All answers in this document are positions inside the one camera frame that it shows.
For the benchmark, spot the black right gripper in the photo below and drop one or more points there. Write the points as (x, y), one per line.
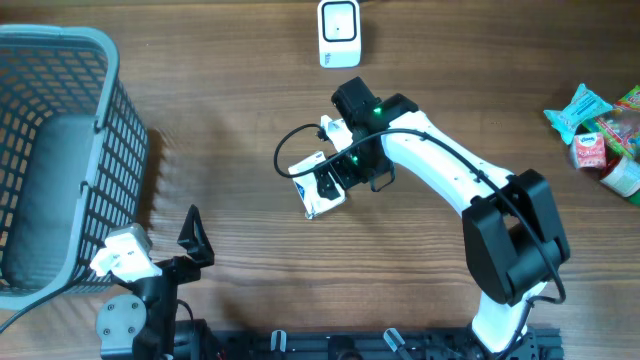
(344, 175)

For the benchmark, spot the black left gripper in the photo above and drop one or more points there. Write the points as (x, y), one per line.
(198, 250)

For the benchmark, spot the white tag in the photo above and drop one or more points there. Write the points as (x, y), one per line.
(318, 191)

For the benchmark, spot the red small carton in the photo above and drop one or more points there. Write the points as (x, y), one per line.
(588, 151)

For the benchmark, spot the teal snack packet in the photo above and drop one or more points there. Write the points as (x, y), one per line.
(584, 105)

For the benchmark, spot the green lid jar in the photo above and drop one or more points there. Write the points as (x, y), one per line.
(622, 176)

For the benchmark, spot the Haribo gummy bag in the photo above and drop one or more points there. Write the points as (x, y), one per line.
(620, 126)

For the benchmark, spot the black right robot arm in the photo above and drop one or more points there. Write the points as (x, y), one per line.
(514, 240)

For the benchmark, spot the white barcode scanner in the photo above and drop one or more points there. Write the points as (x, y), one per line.
(339, 33)

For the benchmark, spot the grey plastic basket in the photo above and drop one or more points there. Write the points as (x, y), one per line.
(73, 156)

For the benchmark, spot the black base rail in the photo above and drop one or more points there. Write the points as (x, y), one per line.
(446, 344)

